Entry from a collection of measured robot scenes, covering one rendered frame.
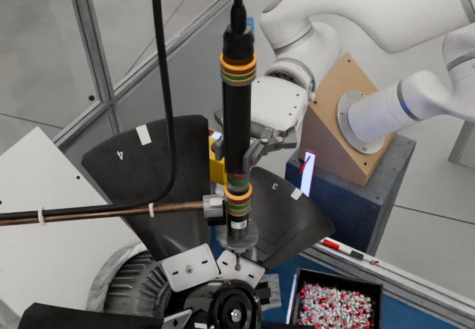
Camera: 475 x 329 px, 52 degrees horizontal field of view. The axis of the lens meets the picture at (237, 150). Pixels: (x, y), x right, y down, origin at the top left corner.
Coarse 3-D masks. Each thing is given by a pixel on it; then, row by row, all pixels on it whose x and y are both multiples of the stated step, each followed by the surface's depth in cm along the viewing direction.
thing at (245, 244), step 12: (204, 204) 77; (204, 216) 77; (216, 216) 77; (216, 228) 80; (252, 228) 84; (216, 240) 82; (228, 240) 82; (240, 240) 82; (252, 240) 82; (240, 252) 82
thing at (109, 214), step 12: (156, 204) 77; (168, 204) 77; (180, 204) 77; (192, 204) 77; (48, 216) 75; (60, 216) 75; (72, 216) 75; (84, 216) 75; (96, 216) 76; (108, 216) 76; (120, 216) 76
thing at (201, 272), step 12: (192, 252) 85; (204, 252) 85; (168, 264) 86; (180, 264) 85; (192, 264) 85; (204, 264) 85; (168, 276) 86; (180, 276) 86; (192, 276) 85; (204, 276) 85; (216, 276) 85; (180, 288) 86
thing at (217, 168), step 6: (210, 138) 134; (210, 144) 132; (210, 150) 130; (210, 156) 129; (210, 162) 129; (216, 162) 128; (222, 162) 127; (210, 168) 131; (216, 168) 130; (222, 168) 128; (210, 174) 133; (216, 174) 131; (222, 174) 130; (216, 180) 133; (222, 180) 132
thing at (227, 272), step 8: (224, 256) 95; (232, 256) 95; (240, 256) 95; (224, 264) 93; (232, 264) 93; (240, 264) 93; (248, 264) 94; (256, 264) 94; (224, 272) 92; (232, 272) 92; (240, 272) 92; (248, 272) 92; (256, 272) 92; (248, 280) 91; (256, 280) 91
